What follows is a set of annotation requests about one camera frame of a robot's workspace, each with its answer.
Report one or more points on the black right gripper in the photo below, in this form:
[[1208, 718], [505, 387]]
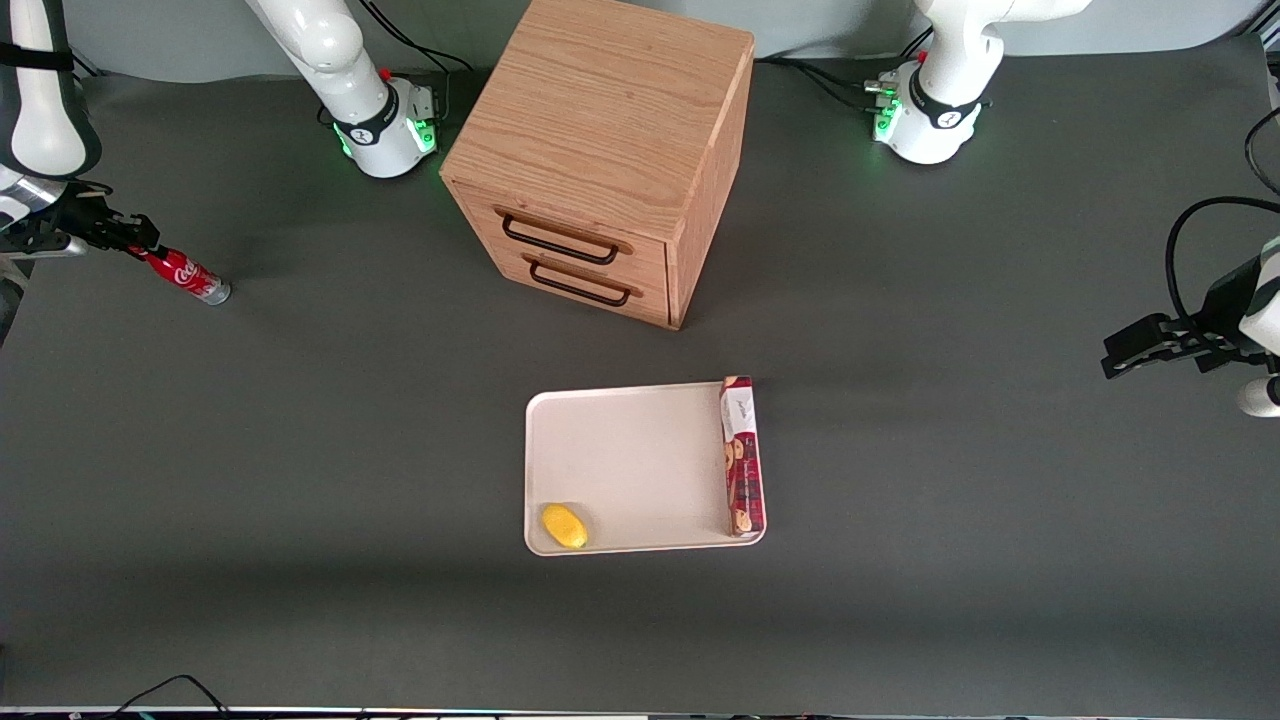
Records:
[[92, 226]]

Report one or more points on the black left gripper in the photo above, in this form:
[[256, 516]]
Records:
[[1222, 304]]

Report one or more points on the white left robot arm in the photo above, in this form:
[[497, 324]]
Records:
[[945, 110]]

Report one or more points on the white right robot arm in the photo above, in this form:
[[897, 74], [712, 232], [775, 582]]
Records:
[[350, 70]]

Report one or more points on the beige rectangular tray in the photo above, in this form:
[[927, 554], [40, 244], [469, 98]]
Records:
[[640, 470]]

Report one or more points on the red tartan cookie box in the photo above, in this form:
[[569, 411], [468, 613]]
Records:
[[745, 480]]

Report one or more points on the wooden two-drawer cabinet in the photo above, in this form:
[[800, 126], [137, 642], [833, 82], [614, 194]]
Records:
[[600, 110]]

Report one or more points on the yellow lemon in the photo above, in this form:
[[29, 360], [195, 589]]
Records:
[[564, 526]]

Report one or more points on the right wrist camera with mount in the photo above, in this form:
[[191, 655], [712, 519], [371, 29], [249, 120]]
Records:
[[45, 247]]

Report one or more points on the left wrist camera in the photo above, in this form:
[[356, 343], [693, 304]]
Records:
[[1260, 397]]

